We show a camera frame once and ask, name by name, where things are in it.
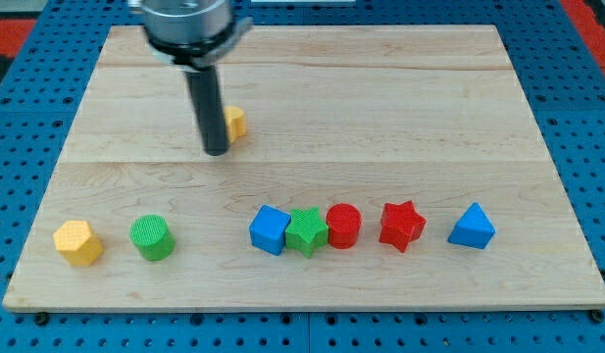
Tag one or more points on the red cylinder block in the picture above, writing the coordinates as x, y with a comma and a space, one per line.
344, 223

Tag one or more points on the red star block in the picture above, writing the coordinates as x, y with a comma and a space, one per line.
400, 225

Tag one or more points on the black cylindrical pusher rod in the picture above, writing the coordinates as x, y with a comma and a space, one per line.
204, 89

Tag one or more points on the yellow heart block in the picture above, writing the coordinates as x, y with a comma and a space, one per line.
236, 123

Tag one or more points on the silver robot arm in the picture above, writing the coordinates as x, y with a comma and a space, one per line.
194, 35

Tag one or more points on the wooden board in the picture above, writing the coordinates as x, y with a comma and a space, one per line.
364, 115

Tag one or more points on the yellow hexagon block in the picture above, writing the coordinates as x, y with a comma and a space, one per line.
78, 243

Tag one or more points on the green star block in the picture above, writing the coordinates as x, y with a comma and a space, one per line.
306, 232

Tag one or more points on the green cylinder block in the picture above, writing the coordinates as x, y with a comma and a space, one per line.
151, 236

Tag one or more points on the blue cube block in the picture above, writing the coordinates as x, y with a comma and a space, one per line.
267, 229

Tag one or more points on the blue triangle block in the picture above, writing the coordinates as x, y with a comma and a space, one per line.
474, 229

